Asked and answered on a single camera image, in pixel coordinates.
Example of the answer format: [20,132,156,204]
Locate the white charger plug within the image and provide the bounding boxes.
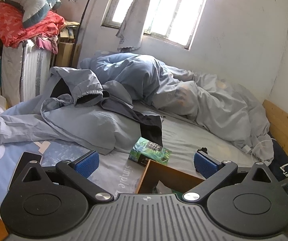
[242,145,251,153]

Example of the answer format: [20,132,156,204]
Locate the light blue patterned bedsheet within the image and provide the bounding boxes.
[0,92,145,214]

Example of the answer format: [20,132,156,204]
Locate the grey blue duvet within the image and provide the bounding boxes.
[79,53,274,165]

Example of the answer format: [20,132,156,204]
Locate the open orange cardboard box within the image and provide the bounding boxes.
[135,160,204,194]

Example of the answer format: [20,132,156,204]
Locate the green tissue pack on bed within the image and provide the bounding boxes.
[128,137,172,166]

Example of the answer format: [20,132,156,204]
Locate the grey jacket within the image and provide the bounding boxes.
[40,67,163,154]

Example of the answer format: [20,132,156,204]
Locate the wooden headboard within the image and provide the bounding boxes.
[263,100,288,155]

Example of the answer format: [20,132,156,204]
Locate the brown cardboard boxes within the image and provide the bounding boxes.
[55,21,80,68]

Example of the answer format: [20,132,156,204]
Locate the pink garment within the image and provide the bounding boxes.
[35,36,58,54]

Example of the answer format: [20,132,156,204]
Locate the white hanging curtain cloth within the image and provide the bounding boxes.
[116,0,150,53]

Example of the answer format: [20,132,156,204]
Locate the red floral blanket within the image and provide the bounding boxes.
[0,1,65,48]

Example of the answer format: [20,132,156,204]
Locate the window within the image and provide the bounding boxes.
[102,0,206,49]

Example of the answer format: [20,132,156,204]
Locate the white charging cable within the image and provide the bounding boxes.
[250,136,275,161]

